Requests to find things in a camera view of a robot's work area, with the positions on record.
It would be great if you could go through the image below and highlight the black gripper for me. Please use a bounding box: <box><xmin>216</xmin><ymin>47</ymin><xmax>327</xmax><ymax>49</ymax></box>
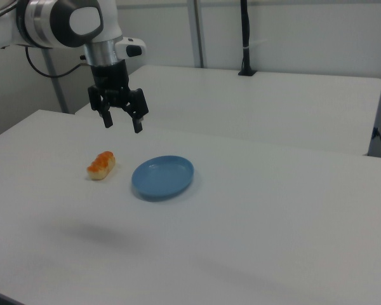
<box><xmin>87</xmin><ymin>59</ymin><xmax>150</xmax><ymax>135</ymax></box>

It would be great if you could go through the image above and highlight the orange glazed bread roll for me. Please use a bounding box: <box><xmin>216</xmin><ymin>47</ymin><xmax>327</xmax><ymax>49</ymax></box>
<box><xmin>86</xmin><ymin>151</ymin><xmax>117</xmax><ymax>181</ymax></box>

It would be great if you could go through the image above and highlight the blue plate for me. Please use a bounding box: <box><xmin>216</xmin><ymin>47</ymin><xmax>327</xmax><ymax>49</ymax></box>
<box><xmin>131</xmin><ymin>155</ymin><xmax>195</xmax><ymax>202</ymax></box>

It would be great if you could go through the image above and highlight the white side table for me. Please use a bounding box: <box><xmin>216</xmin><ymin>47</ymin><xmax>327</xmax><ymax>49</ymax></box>
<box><xmin>74</xmin><ymin>65</ymin><xmax>381</xmax><ymax>156</ymax></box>

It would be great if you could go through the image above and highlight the grey partition post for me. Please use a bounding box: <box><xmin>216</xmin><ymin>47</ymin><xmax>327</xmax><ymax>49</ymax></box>
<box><xmin>192</xmin><ymin>0</ymin><xmax>208</xmax><ymax>69</ymax></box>
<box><xmin>40</xmin><ymin>47</ymin><xmax>70</xmax><ymax>114</ymax></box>

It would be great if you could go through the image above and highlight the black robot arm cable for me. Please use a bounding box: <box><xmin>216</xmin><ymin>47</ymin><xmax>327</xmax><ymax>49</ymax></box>
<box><xmin>25</xmin><ymin>46</ymin><xmax>90</xmax><ymax>79</ymax></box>

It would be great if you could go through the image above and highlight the black camera pole with base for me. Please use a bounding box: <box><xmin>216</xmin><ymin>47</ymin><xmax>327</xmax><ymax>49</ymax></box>
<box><xmin>237</xmin><ymin>0</ymin><xmax>258</xmax><ymax>77</ymax></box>

